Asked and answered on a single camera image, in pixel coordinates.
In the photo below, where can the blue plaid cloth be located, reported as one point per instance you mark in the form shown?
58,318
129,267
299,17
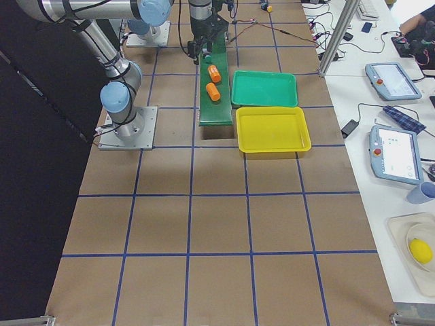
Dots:
405,121

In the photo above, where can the blue plastic cup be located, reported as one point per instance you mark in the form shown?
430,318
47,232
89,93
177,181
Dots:
421,194

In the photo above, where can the black power adapter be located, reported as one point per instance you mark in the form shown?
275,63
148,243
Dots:
348,128

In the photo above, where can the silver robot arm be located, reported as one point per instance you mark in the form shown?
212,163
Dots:
154,13
118,95

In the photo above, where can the white keyboard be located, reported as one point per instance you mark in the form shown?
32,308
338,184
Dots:
367,11

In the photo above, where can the far blue teach pendant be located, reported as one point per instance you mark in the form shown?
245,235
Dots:
391,81

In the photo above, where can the aluminium frame post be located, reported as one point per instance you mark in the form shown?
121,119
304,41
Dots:
344,19

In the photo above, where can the near blue teach pendant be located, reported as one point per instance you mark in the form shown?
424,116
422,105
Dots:
394,155

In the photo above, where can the plain orange cylinder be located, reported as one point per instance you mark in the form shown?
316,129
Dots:
213,92

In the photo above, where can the green conveyor belt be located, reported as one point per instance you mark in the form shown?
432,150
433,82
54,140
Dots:
215,103

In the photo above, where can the beige tray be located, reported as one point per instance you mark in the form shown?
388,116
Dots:
398,228

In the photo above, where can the blue phone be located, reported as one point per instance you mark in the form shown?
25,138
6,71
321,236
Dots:
366,27

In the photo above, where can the orange cylinder with 4680 text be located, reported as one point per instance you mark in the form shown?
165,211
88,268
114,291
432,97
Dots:
214,74

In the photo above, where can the green plastic tray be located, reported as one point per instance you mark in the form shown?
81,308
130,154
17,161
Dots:
262,88

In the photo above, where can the yellow plastic tray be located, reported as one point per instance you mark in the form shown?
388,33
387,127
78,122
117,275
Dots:
272,130

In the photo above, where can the yellow lemon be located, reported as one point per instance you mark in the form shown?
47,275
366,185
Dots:
420,250

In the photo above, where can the white bowl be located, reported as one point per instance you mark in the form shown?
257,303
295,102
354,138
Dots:
425,232

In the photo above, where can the green push button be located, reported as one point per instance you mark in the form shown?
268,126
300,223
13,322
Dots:
207,56

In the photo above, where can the person in dark clothes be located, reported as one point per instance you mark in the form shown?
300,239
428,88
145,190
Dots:
420,27

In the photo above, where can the blue teach pendant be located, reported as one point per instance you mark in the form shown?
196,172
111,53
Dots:
394,155
391,81

